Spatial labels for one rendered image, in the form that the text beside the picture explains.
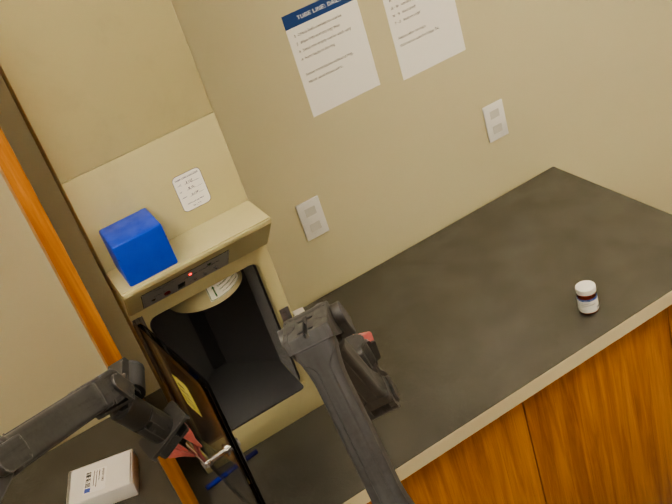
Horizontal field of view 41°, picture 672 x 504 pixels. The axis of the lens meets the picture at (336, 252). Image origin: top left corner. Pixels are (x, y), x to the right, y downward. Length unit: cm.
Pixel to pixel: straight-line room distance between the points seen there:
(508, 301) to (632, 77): 101
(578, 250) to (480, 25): 68
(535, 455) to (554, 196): 81
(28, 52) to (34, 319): 83
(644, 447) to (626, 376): 26
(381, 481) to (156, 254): 63
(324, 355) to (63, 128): 67
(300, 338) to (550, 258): 121
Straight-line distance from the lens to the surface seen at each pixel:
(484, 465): 214
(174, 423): 170
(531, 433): 219
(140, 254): 169
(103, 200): 175
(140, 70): 171
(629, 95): 302
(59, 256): 167
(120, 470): 219
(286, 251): 244
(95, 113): 170
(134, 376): 169
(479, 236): 257
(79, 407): 151
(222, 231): 176
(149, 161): 175
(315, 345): 133
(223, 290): 193
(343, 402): 133
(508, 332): 220
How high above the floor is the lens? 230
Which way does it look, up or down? 30 degrees down
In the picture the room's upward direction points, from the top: 19 degrees counter-clockwise
